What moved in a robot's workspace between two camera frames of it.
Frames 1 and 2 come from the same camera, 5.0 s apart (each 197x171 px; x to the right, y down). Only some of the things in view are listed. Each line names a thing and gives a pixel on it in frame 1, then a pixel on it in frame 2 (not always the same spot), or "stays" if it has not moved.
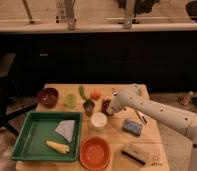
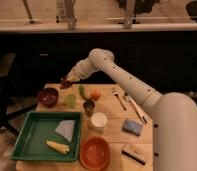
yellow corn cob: (58, 147) stays
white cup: (98, 119) stays
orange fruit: (95, 94) stays
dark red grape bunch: (104, 108) → (65, 84)
